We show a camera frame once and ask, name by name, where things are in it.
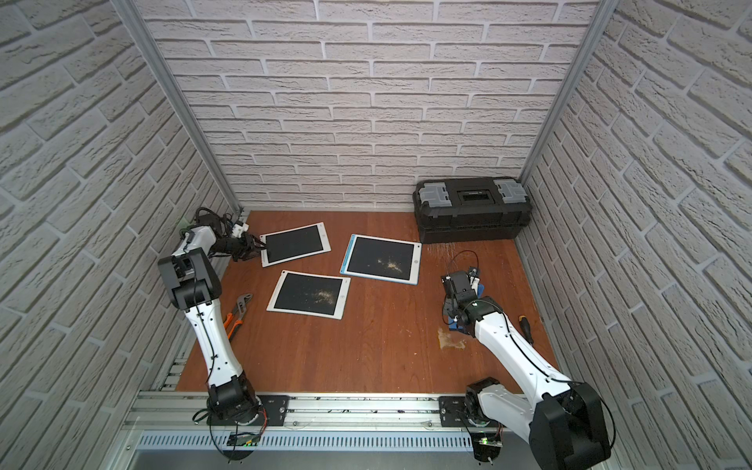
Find small white drawing tablet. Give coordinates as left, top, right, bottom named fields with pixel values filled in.
left=260, top=222, right=331, bottom=268

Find large white drawing tablet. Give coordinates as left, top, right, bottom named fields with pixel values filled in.
left=266, top=270, right=351, bottom=320

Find blue microfiber cloth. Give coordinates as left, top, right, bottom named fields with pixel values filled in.
left=443, top=278, right=482, bottom=337

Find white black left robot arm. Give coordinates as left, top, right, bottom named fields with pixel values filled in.
left=158, top=225, right=262, bottom=424

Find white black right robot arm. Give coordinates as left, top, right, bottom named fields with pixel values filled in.
left=443, top=293, right=615, bottom=469

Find blue framed drawing tablet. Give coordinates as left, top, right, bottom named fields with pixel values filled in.
left=340, top=234, right=422, bottom=286

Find black yellow screwdriver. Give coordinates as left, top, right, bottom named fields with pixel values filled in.
left=518, top=315, right=535, bottom=346

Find black plastic toolbox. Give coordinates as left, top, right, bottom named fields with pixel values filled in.
left=412, top=177, right=532, bottom=245

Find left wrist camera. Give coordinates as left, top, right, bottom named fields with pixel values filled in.
left=193, top=207, right=240, bottom=239

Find orange handled pliers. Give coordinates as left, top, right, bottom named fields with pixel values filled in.
left=223, top=294, right=253, bottom=341

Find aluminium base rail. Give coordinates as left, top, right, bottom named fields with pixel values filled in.
left=121, top=392, right=516, bottom=452

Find left aluminium corner post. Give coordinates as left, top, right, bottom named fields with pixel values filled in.
left=112, top=0, right=244, bottom=215

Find aluminium corner post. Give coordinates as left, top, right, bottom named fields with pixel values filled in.
left=519, top=0, right=620, bottom=185
left=112, top=0, right=244, bottom=215

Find right aluminium corner post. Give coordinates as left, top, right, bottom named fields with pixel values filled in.
left=519, top=0, right=620, bottom=185

